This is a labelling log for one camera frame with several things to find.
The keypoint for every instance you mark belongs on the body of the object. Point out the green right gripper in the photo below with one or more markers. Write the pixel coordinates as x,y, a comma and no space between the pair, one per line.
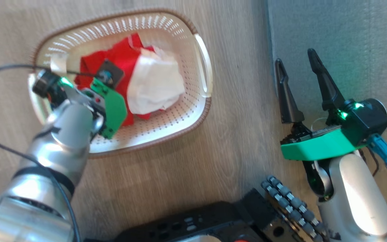
317,146

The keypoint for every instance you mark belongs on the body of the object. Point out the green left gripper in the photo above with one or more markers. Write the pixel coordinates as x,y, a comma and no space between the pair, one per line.
114,107

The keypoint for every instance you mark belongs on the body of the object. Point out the red garment with white trim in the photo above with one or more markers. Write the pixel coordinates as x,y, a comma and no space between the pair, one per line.
123,55

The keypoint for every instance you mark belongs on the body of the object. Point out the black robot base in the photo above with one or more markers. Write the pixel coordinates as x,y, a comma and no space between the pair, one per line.
200,225

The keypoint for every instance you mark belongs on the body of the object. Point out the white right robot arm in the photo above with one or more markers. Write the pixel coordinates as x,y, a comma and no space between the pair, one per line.
358,195

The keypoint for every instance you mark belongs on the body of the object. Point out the white perforated laundry basket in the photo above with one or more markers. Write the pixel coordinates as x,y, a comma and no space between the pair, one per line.
183,111

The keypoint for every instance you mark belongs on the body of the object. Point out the grey fabric sofa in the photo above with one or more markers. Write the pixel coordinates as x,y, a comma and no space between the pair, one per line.
348,33

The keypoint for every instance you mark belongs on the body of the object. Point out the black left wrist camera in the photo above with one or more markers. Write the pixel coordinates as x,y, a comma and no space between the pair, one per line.
47,84

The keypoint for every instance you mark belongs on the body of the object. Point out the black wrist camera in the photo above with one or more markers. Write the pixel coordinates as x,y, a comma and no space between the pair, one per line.
47,84
368,116

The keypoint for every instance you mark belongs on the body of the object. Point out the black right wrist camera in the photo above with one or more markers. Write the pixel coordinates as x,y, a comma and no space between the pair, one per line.
368,116

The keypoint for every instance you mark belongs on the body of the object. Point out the blue right camera connector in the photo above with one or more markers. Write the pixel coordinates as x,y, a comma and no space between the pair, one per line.
383,151

